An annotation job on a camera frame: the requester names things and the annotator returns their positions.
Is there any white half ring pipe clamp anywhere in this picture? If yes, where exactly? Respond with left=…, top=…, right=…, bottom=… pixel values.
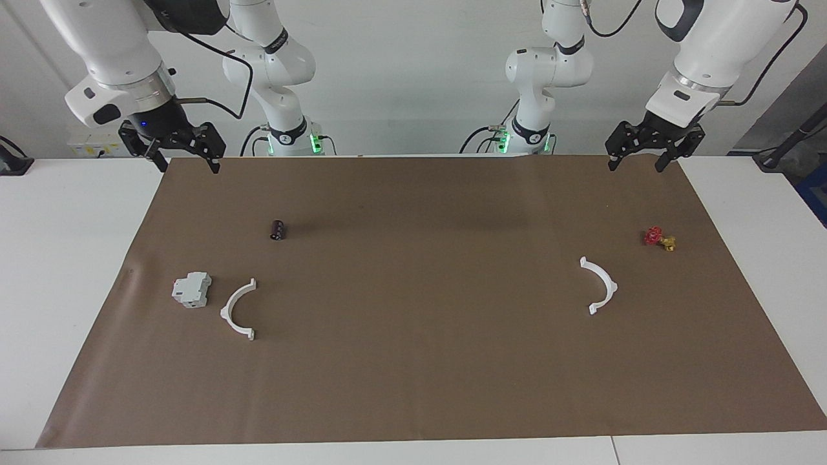
left=220, top=278, right=257, bottom=340
left=580, top=256, right=618, bottom=315

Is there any white power strip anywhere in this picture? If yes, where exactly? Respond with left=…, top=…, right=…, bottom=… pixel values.
left=68, top=126, right=127, bottom=157

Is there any red and yellow valve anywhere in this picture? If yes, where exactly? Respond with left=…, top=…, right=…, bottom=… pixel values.
left=644, top=226, right=676, bottom=252

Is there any black tripod stand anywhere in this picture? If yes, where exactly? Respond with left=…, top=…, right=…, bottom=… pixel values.
left=753, top=103, right=827, bottom=170

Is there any white circuit breaker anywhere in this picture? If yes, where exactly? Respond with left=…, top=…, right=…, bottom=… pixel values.
left=171, top=271, right=213, bottom=309

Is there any black device on table edge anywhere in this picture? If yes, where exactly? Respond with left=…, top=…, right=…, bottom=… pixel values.
left=0, top=136, right=34, bottom=176

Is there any blue box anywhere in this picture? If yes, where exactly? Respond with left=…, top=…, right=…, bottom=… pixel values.
left=795, top=161, right=827, bottom=227

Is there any brown paper mat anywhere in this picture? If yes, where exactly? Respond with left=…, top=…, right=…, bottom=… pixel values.
left=36, top=154, right=827, bottom=448

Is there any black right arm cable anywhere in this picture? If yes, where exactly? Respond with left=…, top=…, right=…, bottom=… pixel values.
left=169, top=26, right=254, bottom=121

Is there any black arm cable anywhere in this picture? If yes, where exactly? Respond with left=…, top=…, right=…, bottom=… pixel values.
left=169, top=26, right=254, bottom=121
left=581, top=0, right=810, bottom=106

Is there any black right base cable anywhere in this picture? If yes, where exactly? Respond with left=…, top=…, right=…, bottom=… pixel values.
left=240, top=125, right=272, bottom=157

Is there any black base cable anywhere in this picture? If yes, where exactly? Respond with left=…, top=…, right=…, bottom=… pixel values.
left=240, top=125, right=272, bottom=157
left=459, top=125, right=511, bottom=154

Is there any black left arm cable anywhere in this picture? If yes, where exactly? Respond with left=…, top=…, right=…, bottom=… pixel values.
left=581, top=0, right=810, bottom=106

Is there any black left base cable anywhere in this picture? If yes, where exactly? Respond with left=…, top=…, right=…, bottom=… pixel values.
left=459, top=125, right=511, bottom=154

